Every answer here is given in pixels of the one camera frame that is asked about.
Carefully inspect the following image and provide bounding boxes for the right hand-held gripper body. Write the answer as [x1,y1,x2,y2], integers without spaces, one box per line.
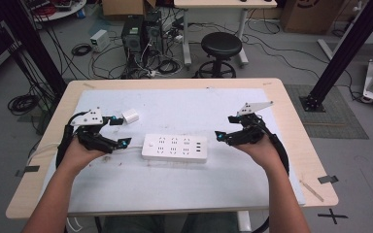
[227,100,275,148]

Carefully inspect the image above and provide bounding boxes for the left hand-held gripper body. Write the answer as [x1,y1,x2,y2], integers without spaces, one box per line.
[70,108,119,154]

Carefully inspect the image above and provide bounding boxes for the white plug adapter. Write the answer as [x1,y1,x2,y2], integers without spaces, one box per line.
[121,108,141,125]

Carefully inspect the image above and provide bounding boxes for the white power strip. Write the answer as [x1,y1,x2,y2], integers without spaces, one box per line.
[141,132,209,164]

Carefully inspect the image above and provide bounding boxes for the person's right hand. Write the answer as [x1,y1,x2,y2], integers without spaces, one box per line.
[232,134,285,173]

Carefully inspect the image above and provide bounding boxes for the person's left hand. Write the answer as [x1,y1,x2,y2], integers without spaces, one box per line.
[57,136,110,175]

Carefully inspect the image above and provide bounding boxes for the light wooden table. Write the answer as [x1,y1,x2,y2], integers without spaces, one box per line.
[5,77,340,220]

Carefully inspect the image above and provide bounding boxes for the white table mat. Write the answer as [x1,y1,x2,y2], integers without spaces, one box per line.
[40,87,307,216]

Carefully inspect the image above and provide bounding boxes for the black round stool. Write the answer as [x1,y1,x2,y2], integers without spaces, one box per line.
[193,31,244,80]

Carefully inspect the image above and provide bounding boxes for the black tape strip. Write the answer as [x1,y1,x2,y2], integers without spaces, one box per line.
[15,165,41,178]
[317,175,340,185]

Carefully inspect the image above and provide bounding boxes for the white bench power supply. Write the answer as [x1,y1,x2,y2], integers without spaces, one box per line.
[89,28,112,53]

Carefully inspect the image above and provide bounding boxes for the thin wooden stick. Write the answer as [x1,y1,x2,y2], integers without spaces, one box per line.
[298,180,325,203]

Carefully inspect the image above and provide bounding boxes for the black computer tower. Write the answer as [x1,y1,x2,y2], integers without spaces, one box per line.
[120,14,146,67]
[143,10,165,56]

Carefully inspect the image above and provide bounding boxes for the grey floor mat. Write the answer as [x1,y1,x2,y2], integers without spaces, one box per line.
[284,83,370,141]

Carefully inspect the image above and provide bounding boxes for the black metal stand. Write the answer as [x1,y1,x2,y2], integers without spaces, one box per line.
[298,0,373,114]
[0,0,68,98]

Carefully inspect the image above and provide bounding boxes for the person's legs in dark pants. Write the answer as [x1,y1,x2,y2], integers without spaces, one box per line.
[102,211,241,233]

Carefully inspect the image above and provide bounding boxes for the round white table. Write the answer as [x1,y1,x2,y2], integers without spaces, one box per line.
[21,0,88,23]

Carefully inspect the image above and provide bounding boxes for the brown cardboard box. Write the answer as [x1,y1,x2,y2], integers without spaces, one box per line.
[279,0,345,35]
[101,0,156,17]

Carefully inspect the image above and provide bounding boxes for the black tape cross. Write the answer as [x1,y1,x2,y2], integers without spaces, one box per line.
[317,208,350,225]

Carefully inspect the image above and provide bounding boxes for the white-legged desk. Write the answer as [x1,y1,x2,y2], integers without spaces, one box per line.
[173,0,278,68]

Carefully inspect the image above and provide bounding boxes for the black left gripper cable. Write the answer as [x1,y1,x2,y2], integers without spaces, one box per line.
[54,110,90,169]

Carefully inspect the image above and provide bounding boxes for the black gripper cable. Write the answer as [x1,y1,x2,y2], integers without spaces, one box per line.
[252,120,291,233]
[54,110,90,169]

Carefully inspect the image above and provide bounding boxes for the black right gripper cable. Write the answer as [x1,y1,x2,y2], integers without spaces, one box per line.
[252,120,291,233]

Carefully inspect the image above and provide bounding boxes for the coiled black cable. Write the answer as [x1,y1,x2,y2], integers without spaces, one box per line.
[70,43,93,57]
[7,93,41,117]

